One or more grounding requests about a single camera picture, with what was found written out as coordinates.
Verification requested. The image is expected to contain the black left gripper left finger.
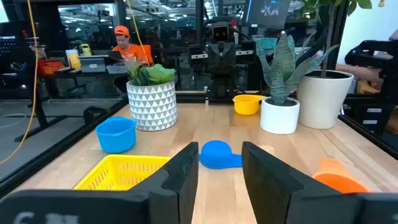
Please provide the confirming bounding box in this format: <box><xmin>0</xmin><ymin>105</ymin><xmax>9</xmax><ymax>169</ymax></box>
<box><xmin>0</xmin><ymin>141</ymin><xmax>199</xmax><ymax>224</ymax></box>

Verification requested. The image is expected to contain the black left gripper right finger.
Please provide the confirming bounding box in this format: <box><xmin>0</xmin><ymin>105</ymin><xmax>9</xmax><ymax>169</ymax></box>
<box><xmin>241</xmin><ymin>141</ymin><xmax>398</xmax><ymax>224</ymax></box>

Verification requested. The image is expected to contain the yellow measuring cup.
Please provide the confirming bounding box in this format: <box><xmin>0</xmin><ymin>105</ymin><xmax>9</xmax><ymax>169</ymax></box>
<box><xmin>232</xmin><ymin>94</ymin><xmax>266</xmax><ymax>116</ymax></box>

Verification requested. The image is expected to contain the blue measuring cup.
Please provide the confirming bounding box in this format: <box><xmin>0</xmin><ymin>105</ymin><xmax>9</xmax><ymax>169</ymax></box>
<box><xmin>198</xmin><ymin>139</ymin><xmax>243</xmax><ymax>170</ymax></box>

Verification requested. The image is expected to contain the yellow plastic basket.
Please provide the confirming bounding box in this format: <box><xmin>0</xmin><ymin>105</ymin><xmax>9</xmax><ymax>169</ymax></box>
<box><xmin>73</xmin><ymin>154</ymin><xmax>172</xmax><ymax>191</ymax></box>

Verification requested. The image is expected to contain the orange measuring cup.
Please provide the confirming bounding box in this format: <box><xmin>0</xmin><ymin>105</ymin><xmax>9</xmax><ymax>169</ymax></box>
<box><xmin>312</xmin><ymin>157</ymin><xmax>370</xmax><ymax>194</ymax></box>

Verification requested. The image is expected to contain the teal measuring cup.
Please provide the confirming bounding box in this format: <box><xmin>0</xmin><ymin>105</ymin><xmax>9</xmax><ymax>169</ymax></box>
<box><xmin>95</xmin><ymin>116</ymin><xmax>138</xmax><ymax>154</ymax></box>

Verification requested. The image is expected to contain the person's forearm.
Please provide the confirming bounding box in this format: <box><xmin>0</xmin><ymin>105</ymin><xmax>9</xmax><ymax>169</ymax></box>
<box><xmin>335</xmin><ymin>63</ymin><xmax>385</xmax><ymax>84</ymax></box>

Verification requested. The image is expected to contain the snake plant in white pot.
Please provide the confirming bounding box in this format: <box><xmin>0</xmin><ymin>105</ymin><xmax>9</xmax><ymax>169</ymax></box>
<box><xmin>256</xmin><ymin>32</ymin><xmax>340</xmax><ymax>135</ymax></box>

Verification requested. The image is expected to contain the triangle-patterned succulent planter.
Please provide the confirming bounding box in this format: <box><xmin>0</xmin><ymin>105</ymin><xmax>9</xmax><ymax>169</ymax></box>
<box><xmin>123</xmin><ymin>58</ymin><xmax>177</xmax><ymax>131</ymax></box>

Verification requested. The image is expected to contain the person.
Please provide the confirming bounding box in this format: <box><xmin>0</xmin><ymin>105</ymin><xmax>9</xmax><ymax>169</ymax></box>
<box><xmin>111</xmin><ymin>25</ymin><xmax>155</xmax><ymax>67</ymax></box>

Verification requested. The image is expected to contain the leafy plant in white pot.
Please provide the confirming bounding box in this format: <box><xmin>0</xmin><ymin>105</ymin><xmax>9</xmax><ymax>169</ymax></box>
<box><xmin>297</xmin><ymin>0</ymin><xmax>386</xmax><ymax>130</ymax></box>

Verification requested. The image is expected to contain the grey laptop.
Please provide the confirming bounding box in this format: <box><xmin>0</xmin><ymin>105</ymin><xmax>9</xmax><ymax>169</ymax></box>
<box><xmin>77</xmin><ymin>54</ymin><xmax>108</xmax><ymax>74</ymax></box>

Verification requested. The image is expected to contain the yellow container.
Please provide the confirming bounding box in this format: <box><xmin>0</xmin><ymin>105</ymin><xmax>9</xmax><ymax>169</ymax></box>
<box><xmin>67</xmin><ymin>49</ymin><xmax>82</xmax><ymax>70</ymax></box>

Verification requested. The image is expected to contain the black equipment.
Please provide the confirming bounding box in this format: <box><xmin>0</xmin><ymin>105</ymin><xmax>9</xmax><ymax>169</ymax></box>
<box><xmin>344</xmin><ymin>39</ymin><xmax>398</xmax><ymax>103</ymax></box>

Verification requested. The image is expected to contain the black office desk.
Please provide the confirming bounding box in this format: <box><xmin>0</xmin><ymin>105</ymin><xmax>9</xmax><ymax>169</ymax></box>
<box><xmin>14</xmin><ymin>67</ymin><xmax>127</xmax><ymax>142</ymax></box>

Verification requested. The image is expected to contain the orange bin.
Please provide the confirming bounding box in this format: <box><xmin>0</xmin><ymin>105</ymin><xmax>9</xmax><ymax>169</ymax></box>
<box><xmin>37</xmin><ymin>58</ymin><xmax>65</xmax><ymax>76</ymax></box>

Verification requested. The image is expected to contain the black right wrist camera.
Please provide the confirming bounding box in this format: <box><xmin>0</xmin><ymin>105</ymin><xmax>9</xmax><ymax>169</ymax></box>
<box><xmin>211</xmin><ymin>22</ymin><xmax>231</xmax><ymax>43</ymax></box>

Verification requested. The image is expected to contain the dark wall monitor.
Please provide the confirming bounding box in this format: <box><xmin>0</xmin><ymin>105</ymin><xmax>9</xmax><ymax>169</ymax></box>
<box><xmin>242</xmin><ymin>0</ymin><xmax>292</xmax><ymax>29</ymax></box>

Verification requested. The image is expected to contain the hanging yellow cable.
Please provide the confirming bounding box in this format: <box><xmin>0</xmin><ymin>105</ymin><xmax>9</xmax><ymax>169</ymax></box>
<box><xmin>126</xmin><ymin>0</ymin><xmax>150</xmax><ymax>65</ymax></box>
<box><xmin>0</xmin><ymin>0</ymin><xmax>40</xmax><ymax>166</ymax></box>

